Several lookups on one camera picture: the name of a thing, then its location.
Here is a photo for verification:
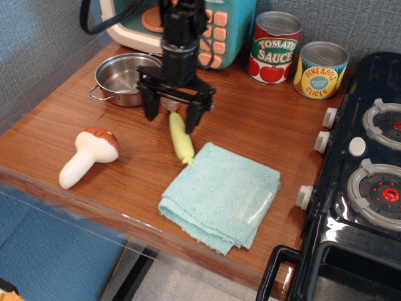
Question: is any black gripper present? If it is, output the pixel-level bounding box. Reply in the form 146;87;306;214
137;46;216;134

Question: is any spoon with yellow-green handle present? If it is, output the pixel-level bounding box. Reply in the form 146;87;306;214
161;98;195;165

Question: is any small steel pot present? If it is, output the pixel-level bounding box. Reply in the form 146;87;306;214
89;53;162;107

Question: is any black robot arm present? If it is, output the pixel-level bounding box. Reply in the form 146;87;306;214
137;1;216;134

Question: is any light blue cloth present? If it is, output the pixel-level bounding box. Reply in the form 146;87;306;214
158;142;281;255

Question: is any teal toy microwave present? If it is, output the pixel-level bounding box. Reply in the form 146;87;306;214
107;1;256;70

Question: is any toy mushroom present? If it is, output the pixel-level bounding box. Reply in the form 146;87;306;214
59;127;121;189

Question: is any tomato sauce can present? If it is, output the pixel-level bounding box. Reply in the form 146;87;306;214
247;11;303;84

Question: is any pineapple slices can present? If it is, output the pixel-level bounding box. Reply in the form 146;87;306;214
293;41;350;100

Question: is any black toy stove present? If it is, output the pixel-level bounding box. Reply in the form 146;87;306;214
257;52;400;300

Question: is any orange plush object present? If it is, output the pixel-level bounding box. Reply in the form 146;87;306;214
0;283;24;301

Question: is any black braided cable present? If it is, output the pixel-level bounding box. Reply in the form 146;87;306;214
79;0;145;35

